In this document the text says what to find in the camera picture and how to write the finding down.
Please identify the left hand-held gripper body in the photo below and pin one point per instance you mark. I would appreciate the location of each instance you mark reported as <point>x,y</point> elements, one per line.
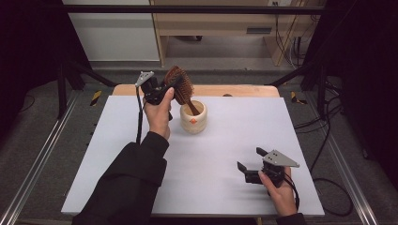
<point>150,87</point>

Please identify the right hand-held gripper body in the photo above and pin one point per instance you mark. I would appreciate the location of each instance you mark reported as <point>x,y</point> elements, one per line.
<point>277,159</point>

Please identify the brown wooden hairbrush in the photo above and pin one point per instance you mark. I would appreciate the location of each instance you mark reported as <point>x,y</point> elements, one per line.
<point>185,89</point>

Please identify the cream ceramic cup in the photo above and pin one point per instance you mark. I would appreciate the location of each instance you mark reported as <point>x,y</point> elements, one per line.
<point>194,125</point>

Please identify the person's left hand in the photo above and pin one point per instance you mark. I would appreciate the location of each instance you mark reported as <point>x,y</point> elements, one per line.
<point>158,120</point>

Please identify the person's right hand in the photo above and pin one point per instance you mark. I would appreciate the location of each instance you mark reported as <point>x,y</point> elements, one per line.
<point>283,200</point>

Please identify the white table board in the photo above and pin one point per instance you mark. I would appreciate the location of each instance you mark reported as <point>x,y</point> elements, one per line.
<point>219,187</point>

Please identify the yellow black tape strip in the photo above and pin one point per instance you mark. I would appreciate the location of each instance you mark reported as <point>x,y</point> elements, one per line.
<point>95,97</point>
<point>294,97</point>

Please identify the white cabinet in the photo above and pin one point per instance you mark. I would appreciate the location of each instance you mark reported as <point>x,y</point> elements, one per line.
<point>115,37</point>

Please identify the light wooden table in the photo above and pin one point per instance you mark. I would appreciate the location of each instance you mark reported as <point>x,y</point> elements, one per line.
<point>237,90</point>

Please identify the light wooden desk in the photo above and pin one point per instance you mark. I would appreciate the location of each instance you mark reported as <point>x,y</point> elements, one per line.
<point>219,23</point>

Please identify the black metal stand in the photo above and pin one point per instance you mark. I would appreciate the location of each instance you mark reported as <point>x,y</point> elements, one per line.
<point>320,90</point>
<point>62,90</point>

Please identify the black curtain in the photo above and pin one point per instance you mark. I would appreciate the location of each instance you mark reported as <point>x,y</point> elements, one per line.
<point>28,47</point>
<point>366,62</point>

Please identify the aluminium floor rail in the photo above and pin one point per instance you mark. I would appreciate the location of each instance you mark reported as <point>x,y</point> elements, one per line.
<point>350,175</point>
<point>34,168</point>

